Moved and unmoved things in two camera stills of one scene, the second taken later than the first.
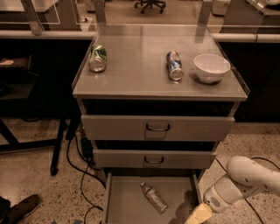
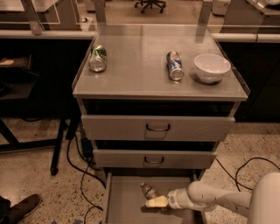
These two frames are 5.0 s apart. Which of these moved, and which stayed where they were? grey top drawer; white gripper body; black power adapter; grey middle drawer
Moved: white gripper body
Stayed: grey middle drawer; grey top drawer; black power adapter
